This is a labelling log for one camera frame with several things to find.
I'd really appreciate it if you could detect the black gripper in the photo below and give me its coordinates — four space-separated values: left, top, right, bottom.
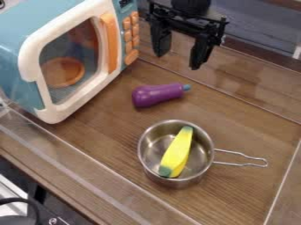
147 0 229 70

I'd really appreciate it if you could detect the purple toy eggplant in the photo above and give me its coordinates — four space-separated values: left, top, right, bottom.
131 83 191 107

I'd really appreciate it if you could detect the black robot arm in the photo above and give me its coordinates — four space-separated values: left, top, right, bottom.
146 0 229 70

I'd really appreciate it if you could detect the blue toy microwave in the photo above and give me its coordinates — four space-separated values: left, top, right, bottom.
0 0 141 124

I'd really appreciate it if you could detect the orange microwave turntable plate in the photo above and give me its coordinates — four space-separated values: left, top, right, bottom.
42 57 86 88

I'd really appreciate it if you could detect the yellow toy corn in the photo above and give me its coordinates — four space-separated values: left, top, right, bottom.
159 126 193 178

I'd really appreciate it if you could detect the black device at lower left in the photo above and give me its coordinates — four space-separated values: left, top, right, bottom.
0 197 91 225

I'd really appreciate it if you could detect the silver pot with wire handle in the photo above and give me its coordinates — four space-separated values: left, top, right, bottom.
138 120 268 189

